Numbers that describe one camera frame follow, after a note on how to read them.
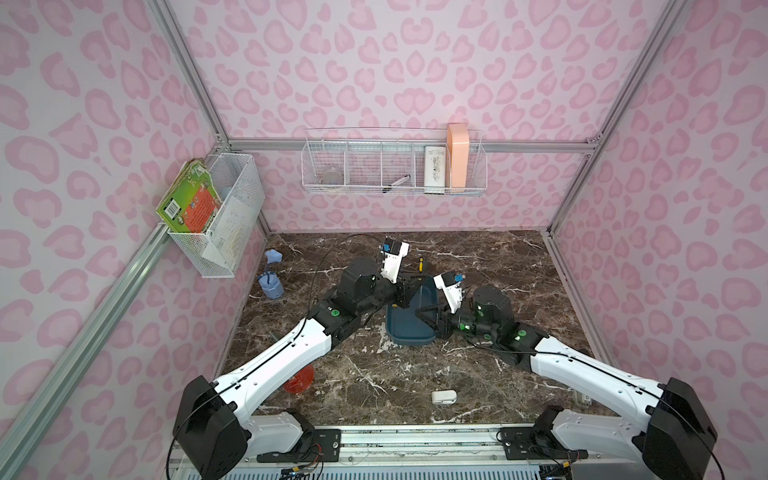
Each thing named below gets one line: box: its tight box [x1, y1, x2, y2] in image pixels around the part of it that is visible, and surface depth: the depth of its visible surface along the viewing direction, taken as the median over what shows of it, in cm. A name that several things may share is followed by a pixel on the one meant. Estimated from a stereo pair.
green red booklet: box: [156, 158, 222, 233], surface depth 73 cm
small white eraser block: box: [431, 389, 457, 405], surface depth 80 cm
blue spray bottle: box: [258, 249, 285, 300], surface depth 97 cm
